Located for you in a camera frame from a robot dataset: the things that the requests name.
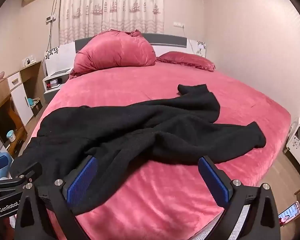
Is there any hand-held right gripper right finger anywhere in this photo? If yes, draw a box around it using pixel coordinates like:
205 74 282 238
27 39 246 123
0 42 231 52
198 156 282 240

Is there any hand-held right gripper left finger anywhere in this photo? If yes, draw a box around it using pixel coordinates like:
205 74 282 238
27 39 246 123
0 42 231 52
15 155 98 240

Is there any black fleece garment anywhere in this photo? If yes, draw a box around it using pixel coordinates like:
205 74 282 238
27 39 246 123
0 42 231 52
9 84 266 215

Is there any bed with pink sheet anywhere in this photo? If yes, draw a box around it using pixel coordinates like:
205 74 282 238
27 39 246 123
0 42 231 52
15 62 292 240

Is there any wooden cabinet with white door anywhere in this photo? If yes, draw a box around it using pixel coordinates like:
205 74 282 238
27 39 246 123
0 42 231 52
0 60 47 157

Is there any white and grey nightstand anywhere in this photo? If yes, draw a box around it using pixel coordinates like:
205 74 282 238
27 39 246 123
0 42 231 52
43 68 73 103

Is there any smartphone with lit screen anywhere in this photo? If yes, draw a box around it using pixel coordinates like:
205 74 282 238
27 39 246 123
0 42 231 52
278 201 300 227

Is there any white floral nightstand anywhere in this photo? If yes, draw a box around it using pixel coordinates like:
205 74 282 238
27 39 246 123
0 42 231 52
282 117 300 178

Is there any flat pink pillow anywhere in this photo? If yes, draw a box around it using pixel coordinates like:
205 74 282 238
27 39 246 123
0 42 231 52
156 51 216 72

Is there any large puffy pink pillow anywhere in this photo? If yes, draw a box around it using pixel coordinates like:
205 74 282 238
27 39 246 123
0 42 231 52
69 29 157 79

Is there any white ship print curtain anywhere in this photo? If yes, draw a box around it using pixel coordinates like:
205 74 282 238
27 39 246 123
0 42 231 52
59 0 165 44

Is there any white charger cable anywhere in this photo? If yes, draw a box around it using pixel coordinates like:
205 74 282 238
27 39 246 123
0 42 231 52
181 26 191 41

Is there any dark hanging cable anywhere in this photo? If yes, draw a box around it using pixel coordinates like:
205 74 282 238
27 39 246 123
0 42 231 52
48 0 61 51

